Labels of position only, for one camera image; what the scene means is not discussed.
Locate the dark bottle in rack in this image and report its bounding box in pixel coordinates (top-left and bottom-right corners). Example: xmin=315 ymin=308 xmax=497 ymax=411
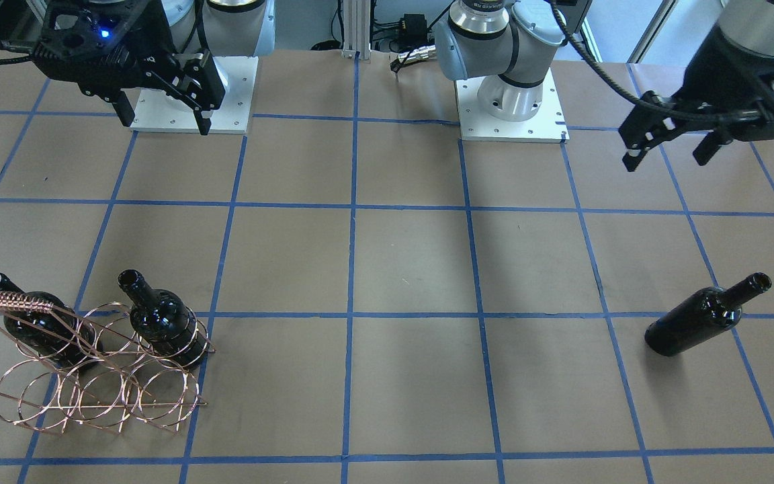
xmin=0 ymin=272 xmax=103 ymax=372
xmin=118 ymin=269 xmax=207 ymax=370

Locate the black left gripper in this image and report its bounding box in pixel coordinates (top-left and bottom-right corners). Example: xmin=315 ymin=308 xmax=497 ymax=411
xmin=619 ymin=27 xmax=774 ymax=172

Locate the copper wire wine rack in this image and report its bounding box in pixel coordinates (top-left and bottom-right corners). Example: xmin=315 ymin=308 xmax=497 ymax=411
xmin=0 ymin=291 xmax=207 ymax=433

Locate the dark glass wine bottle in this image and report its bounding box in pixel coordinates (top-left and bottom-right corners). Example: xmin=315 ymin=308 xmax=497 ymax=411
xmin=644 ymin=272 xmax=772 ymax=356

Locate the aluminium frame post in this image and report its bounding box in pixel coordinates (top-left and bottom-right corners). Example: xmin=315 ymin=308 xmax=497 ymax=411
xmin=340 ymin=0 xmax=374 ymax=63

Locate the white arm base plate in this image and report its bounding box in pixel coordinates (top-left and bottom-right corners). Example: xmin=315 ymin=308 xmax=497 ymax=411
xmin=455 ymin=70 xmax=570 ymax=143
xmin=130 ymin=55 xmax=259 ymax=134

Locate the black power adapter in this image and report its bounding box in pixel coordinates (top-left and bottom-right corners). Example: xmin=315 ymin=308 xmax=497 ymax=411
xmin=397 ymin=13 xmax=428 ymax=44

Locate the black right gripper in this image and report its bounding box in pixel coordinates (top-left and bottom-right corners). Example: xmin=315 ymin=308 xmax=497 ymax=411
xmin=32 ymin=1 xmax=226 ymax=135

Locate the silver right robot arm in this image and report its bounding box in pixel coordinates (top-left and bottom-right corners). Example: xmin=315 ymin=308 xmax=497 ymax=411
xmin=30 ymin=1 xmax=275 ymax=135

